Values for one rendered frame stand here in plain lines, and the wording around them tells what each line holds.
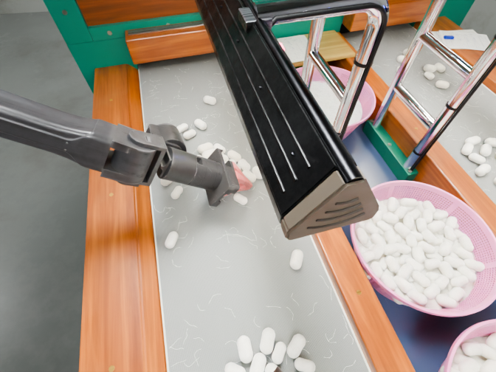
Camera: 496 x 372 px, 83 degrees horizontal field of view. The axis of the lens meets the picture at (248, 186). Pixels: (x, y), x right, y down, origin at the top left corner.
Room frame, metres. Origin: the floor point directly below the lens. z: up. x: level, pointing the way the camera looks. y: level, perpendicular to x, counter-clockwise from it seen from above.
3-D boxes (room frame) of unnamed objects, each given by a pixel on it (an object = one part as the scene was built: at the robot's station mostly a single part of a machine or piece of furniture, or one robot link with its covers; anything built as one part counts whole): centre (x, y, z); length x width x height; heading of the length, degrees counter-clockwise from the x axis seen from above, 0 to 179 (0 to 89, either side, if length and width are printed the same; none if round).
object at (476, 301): (0.22, -0.33, 0.72); 0.27 x 0.27 x 0.10
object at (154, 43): (0.81, 0.19, 0.83); 0.30 x 0.06 x 0.07; 106
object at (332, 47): (0.85, -0.15, 0.77); 0.33 x 0.15 x 0.01; 106
